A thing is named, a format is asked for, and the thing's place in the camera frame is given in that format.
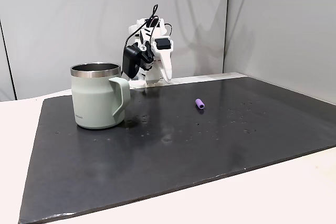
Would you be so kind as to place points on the black oval camera box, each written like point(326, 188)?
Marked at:
point(131, 61)

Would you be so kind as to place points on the black rubber table mat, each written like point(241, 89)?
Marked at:
point(168, 155)

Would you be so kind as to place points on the pale green steel mug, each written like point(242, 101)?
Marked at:
point(92, 98)

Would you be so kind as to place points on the purple pen grip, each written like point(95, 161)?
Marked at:
point(199, 104)

